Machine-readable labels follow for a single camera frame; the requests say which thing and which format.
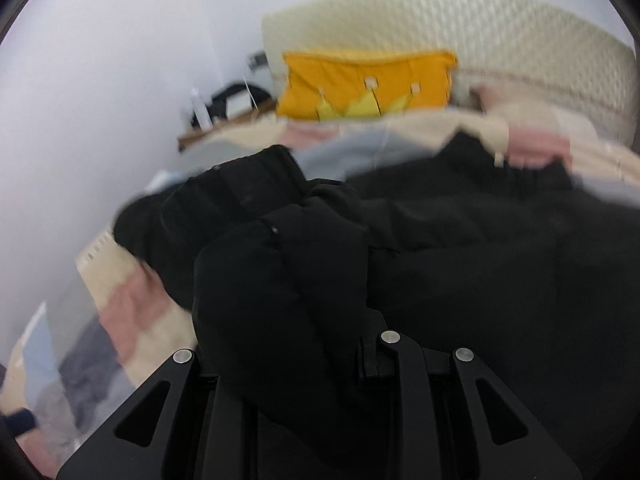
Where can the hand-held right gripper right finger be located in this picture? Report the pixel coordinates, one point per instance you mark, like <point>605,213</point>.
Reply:
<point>411,410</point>

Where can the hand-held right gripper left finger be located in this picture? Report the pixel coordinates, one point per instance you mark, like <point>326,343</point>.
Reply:
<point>186,410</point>

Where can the black padded jacket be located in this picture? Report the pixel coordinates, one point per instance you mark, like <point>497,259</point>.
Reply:
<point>450,260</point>

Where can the checked pastel blanket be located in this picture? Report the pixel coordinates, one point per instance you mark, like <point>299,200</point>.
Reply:
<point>131,310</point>

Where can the wooden nightstand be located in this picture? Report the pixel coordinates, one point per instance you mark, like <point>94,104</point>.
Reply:
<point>210,134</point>

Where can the white plastic bottle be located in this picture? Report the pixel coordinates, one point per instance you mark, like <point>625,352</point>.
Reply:
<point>199,107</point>

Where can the black bag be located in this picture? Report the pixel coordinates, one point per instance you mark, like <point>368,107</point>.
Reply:
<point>220,102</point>

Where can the white box device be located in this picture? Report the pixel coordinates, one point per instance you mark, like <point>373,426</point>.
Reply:
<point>238,105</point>

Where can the yellow crown pillow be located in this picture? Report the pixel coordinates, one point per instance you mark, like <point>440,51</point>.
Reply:
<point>360,85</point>

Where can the cream quilted headboard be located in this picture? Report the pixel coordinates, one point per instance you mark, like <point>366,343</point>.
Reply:
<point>500,25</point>

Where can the grey wall socket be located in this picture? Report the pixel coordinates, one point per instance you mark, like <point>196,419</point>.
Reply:
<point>258,59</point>

